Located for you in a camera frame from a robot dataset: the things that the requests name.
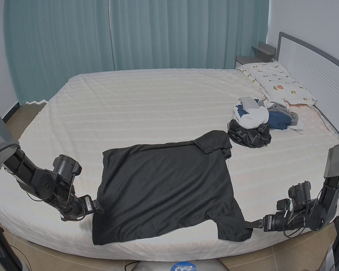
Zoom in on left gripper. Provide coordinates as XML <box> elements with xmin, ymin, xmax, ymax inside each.
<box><xmin>60</xmin><ymin>194</ymin><xmax>105</xmax><ymax>222</ymax></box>

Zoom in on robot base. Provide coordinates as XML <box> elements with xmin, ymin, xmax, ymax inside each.
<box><xmin>134</xmin><ymin>260</ymin><xmax>225</xmax><ymax>271</ymax></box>

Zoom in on grey bedside table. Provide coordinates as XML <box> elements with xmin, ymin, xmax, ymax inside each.
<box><xmin>235</xmin><ymin>41</ymin><xmax>277</xmax><ymax>68</ymax></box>

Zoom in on black T-shirt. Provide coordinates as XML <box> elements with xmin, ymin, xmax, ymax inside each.
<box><xmin>92</xmin><ymin>130</ymin><xmax>254</xmax><ymax>246</ymax></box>

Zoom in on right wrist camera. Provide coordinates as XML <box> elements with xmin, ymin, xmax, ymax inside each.
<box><xmin>276</xmin><ymin>198</ymin><xmax>292</xmax><ymax>212</ymax></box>

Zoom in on white printed pillow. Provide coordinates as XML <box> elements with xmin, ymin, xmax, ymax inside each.
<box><xmin>237</xmin><ymin>61</ymin><xmax>317</xmax><ymax>107</ymax></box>

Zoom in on bed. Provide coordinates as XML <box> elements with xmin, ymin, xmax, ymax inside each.
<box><xmin>0</xmin><ymin>32</ymin><xmax>339</xmax><ymax>260</ymax></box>

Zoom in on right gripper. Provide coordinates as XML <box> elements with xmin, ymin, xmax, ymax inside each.
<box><xmin>244</xmin><ymin>211</ymin><xmax>295</xmax><ymax>233</ymax></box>

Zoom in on pile of clothes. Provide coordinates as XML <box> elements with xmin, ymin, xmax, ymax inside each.
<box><xmin>227</xmin><ymin>96</ymin><xmax>305</xmax><ymax>149</ymax></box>

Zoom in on blue-green curtain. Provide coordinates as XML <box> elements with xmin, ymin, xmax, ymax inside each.
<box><xmin>3</xmin><ymin>0</ymin><xmax>115</xmax><ymax>106</ymax></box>
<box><xmin>109</xmin><ymin>0</ymin><xmax>272</xmax><ymax>70</ymax></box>

